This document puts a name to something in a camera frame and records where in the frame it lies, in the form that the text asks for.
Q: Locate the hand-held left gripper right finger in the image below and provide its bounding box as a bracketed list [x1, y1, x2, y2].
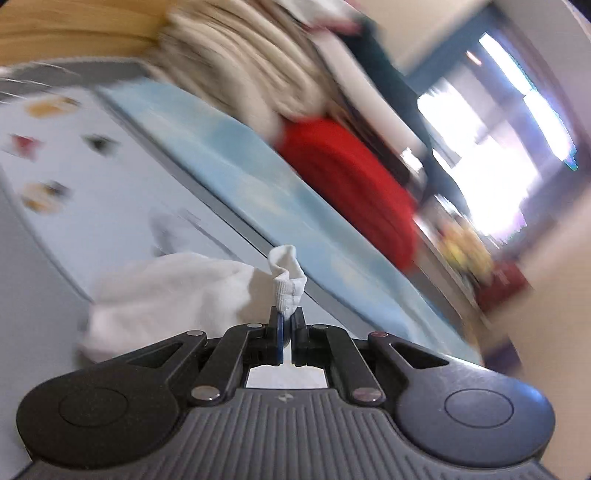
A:
[291, 307, 451, 408]

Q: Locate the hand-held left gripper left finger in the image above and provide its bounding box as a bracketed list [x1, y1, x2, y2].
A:
[124, 308, 286, 408]

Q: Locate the white garment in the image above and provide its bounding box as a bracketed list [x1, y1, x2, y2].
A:
[78, 244, 308, 365]

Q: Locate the light blue patterned sheet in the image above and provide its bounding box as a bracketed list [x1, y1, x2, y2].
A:
[99, 78, 481, 365]

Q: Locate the red folded quilt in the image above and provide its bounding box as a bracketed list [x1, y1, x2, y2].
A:
[277, 117, 421, 273]

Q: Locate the yellow duck plush toy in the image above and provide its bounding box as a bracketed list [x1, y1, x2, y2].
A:
[436, 217, 497, 282]

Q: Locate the dark red cushion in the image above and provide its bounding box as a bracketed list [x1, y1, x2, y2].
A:
[475, 261, 532, 315]

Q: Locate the white folded quilt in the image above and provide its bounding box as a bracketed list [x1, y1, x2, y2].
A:
[309, 28, 430, 158]

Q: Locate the window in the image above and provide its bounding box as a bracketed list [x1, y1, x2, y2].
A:
[416, 28, 583, 241]

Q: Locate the cream folded blanket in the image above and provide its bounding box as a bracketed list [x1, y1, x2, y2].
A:
[148, 0, 333, 139]

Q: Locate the dark teal shark plush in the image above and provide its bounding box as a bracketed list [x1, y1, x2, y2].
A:
[342, 18, 444, 153]

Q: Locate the blue curtain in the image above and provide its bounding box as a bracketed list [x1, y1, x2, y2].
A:
[406, 9, 504, 97]

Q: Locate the white cloth with pink trim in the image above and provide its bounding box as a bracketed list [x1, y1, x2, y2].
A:
[277, 0, 365, 33]

